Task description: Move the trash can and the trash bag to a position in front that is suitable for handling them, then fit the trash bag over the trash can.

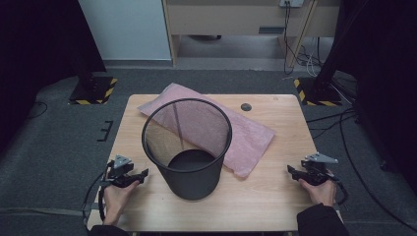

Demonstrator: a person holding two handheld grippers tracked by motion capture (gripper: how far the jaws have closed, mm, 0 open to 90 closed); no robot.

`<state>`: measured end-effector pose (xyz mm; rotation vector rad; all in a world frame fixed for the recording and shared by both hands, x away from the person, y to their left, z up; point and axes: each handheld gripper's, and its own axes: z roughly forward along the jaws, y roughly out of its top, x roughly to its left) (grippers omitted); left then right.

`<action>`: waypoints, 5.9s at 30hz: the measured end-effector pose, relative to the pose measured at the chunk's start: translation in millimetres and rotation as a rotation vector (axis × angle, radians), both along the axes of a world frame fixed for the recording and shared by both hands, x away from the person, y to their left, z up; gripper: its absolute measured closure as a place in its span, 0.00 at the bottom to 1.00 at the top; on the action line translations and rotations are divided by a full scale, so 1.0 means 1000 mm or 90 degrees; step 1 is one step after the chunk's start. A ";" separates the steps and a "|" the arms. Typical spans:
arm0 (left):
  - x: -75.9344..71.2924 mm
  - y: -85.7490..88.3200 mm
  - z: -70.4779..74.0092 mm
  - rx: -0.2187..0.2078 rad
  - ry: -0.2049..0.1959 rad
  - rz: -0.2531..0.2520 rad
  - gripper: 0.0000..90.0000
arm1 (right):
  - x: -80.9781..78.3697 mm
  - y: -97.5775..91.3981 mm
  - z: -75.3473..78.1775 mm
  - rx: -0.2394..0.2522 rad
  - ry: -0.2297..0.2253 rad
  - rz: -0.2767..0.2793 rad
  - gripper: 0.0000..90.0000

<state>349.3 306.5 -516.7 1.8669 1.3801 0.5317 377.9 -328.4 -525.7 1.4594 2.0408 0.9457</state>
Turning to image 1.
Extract pink plastic bag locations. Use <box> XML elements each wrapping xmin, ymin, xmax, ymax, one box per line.
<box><xmin>137</xmin><ymin>82</ymin><xmax>276</xmax><ymax>179</ymax></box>

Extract white cable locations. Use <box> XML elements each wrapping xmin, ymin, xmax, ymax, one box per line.
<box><xmin>305</xmin><ymin>55</ymin><xmax>320</xmax><ymax>79</ymax></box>

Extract left hand-held gripper cable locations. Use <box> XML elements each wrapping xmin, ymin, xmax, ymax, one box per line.
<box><xmin>82</xmin><ymin>168</ymin><xmax>111</xmax><ymax>232</ymax></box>

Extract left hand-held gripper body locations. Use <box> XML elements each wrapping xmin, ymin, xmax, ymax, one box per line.
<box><xmin>103</xmin><ymin>154</ymin><xmax>141</xmax><ymax>189</ymax></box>

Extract black cable bundle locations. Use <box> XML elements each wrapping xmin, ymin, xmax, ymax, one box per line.
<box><xmin>282</xmin><ymin>1</ymin><xmax>326</xmax><ymax>77</ymax></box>

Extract black mesh waste bin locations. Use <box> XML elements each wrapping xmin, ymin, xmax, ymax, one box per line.
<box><xmin>141</xmin><ymin>97</ymin><xmax>233</xmax><ymax>202</ymax></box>

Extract person's right hand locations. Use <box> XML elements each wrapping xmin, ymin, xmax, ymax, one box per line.
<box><xmin>298</xmin><ymin>178</ymin><xmax>338</xmax><ymax>208</ymax></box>

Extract grey power socket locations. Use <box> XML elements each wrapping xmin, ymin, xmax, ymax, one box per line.
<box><xmin>278</xmin><ymin>0</ymin><xmax>305</xmax><ymax>9</ymax></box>

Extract right hand-held gripper cable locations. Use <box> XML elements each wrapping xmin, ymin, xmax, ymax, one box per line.
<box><xmin>333</xmin><ymin>178</ymin><xmax>349</xmax><ymax>207</ymax></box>

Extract person's left hand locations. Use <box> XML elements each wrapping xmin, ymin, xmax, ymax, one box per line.
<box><xmin>102</xmin><ymin>179</ymin><xmax>142</xmax><ymax>226</ymax></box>

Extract black curtain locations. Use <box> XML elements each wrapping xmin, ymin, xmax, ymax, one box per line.
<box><xmin>338</xmin><ymin>0</ymin><xmax>417</xmax><ymax>188</ymax></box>
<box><xmin>0</xmin><ymin>0</ymin><xmax>108</xmax><ymax>155</ymax></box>

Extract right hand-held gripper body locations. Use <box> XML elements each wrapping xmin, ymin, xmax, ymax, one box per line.
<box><xmin>296</xmin><ymin>151</ymin><xmax>339</xmax><ymax>187</ymax></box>

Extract long black floor cable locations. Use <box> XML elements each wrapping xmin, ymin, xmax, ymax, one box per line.
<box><xmin>338</xmin><ymin>107</ymin><xmax>417</xmax><ymax>232</ymax></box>

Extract hand-held gripper cable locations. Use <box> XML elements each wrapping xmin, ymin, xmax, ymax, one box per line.
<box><xmin>82</xmin><ymin>168</ymin><xmax>111</xmax><ymax>232</ymax></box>
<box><xmin>333</xmin><ymin>178</ymin><xmax>349</xmax><ymax>207</ymax></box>

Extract black floor cables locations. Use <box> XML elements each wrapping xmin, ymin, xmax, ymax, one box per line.
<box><xmin>305</xmin><ymin>107</ymin><xmax>358</xmax><ymax>140</ymax></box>

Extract black striped stand base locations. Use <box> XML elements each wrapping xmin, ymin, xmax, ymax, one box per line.
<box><xmin>68</xmin><ymin>76</ymin><xmax>119</xmax><ymax>106</ymax></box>
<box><xmin>293</xmin><ymin>77</ymin><xmax>343</xmax><ymax>107</ymax></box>

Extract black stand pole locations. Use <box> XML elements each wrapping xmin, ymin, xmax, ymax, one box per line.
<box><xmin>314</xmin><ymin>0</ymin><xmax>363</xmax><ymax>90</ymax></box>

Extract thin black floor cable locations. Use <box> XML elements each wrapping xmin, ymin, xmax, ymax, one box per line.
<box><xmin>27</xmin><ymin>100</ymin><xmax>49</xmax><ymax>120</ymax></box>

